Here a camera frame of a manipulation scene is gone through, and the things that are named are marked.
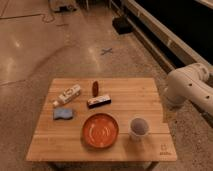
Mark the white ceramic cup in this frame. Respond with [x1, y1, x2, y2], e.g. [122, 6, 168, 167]
[129, 118, 149, 141]

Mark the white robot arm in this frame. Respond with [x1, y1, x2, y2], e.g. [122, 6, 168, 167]
[163, 63, 213, 116]

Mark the orange ceramic bowl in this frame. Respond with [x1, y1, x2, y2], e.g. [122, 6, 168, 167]
[82, 113, 119, 149]

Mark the black rectangular box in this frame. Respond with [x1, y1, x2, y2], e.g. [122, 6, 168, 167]
[87, 94, 111, 109]

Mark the white tube bottle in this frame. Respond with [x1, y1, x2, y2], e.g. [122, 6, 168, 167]
[53, 84, 81, 107]

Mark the wooden table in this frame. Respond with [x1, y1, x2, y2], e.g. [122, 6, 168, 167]
[26, 78, 177, 163]

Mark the blue sponge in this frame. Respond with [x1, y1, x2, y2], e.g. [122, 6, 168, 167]
[53, 108, 73, 120]

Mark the black floor box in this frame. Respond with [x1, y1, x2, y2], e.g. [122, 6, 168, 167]
[112, 17, 133, 35]

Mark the grey equipment base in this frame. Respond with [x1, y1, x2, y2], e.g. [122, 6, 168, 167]
[49, 0, 76, 13]

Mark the floor cable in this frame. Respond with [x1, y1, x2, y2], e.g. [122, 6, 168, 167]
[0, 3, 70, 28]

